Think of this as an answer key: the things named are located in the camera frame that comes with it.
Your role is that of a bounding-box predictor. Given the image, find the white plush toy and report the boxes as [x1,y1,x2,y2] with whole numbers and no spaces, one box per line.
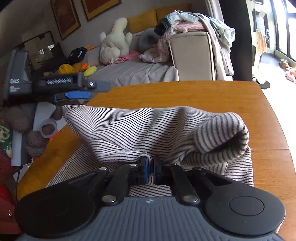
[99,17,133,65]

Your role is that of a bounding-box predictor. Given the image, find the brown knitted teddy bear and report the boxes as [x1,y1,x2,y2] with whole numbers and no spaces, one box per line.
[0,105,63,158]

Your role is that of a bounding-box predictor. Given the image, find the black cap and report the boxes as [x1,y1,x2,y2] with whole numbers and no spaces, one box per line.
[67,47,88,65]

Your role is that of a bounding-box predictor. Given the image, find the green patterned cloth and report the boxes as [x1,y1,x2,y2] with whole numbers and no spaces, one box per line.
[0,122,13,158]

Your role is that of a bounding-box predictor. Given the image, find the toys on floor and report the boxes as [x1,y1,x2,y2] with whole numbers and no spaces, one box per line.
[278,59,296,83]

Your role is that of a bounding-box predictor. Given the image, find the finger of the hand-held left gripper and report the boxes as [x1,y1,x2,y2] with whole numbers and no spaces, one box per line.
[32,72,112,95]
[54,91,92,102]

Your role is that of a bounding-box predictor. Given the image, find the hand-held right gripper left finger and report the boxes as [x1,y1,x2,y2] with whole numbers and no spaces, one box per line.
[67,156,154,207]

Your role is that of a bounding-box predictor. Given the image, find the grey neck pillow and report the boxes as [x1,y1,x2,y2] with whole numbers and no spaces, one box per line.
[138,28,160,50]

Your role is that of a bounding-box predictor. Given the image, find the yellow plush toy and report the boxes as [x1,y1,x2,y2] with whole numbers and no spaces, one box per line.
[84,66,98,77]

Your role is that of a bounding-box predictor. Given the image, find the glass tank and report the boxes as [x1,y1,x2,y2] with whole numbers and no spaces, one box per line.
[17,31,65,70]

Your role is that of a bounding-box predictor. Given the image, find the light floral cloth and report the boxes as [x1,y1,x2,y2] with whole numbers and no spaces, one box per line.
[139,38,173,63]

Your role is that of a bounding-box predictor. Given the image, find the yellow cloth item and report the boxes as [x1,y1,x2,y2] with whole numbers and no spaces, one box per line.
[57,64,77,75]

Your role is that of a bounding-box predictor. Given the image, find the yellow sofa cushion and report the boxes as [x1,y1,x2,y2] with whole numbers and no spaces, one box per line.
[126,9,158,33]
[156,3,192,20]

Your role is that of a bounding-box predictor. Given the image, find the pile of mixed clothes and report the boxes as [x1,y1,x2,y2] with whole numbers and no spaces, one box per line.
[154,10,236,76]

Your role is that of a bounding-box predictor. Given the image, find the striped white garment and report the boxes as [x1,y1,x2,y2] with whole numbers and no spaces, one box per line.
[45,105,255,197]

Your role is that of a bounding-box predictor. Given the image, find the red cloth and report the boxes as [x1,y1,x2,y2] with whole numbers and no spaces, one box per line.
[0,151,23,235]

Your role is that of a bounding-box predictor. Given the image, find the hanging cream cloth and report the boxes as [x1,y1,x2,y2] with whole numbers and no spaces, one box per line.
[254,29,269,55]

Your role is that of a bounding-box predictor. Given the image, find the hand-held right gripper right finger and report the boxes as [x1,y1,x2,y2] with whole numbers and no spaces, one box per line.
[153,155,232,206]

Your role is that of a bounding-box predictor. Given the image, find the pink cloth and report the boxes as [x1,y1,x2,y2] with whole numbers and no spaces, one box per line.
[110,50,140,64]

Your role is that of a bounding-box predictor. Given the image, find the pale grey folder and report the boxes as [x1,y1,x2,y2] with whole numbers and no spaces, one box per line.
[11,102,56,166]

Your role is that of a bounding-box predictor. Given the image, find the large framed picture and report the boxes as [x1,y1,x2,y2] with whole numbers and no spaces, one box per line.
[50,0,81,40]

